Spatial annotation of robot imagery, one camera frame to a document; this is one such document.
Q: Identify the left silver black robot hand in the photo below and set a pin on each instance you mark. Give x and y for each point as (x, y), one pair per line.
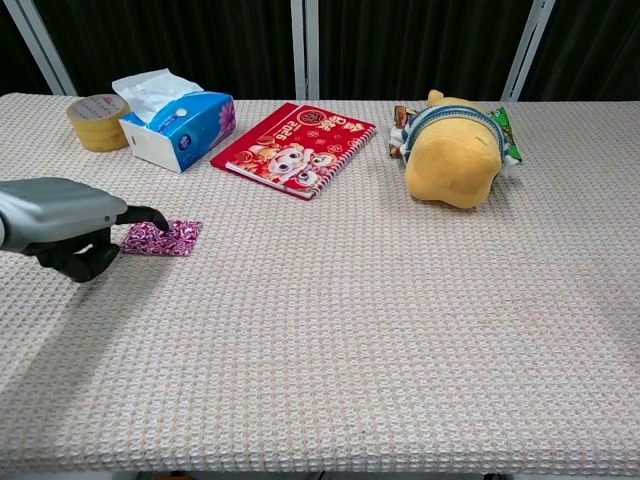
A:
(55, 210)

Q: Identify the purple patterned cloth square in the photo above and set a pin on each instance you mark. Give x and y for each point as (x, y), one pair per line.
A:
(170, 242)

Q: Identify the yellow packing tape roll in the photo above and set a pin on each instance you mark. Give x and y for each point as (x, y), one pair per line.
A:
(97, 132)

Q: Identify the white tissue paper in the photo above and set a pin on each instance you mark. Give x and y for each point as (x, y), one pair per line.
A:
(150, 92)

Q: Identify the blue white tissue box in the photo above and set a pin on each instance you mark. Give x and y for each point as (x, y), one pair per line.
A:
(200, 125)

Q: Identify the black curtain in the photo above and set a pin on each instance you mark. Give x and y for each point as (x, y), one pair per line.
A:
(200, 45)

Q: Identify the red spiral calendar notebook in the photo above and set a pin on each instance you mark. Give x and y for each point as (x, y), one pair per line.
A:
(300, 145)

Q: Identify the beige waffle-weave tablecloth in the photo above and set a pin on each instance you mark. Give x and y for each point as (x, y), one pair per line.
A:
(350, 325)

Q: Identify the brown snack packet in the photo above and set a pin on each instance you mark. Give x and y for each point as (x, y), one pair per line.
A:
(401, 116)

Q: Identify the yellow plush toy striped sweater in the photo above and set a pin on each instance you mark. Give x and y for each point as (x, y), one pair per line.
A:
(450, 170)

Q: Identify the green snack packet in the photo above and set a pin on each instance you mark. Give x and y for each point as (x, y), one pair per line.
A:
(506, 125)

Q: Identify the white slanted frame post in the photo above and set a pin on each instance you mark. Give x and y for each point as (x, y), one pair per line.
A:
(527, 50)
(45, 50)

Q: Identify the white upright frame post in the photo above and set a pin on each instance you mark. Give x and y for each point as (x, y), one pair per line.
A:
(312, 50)
(298, 50)

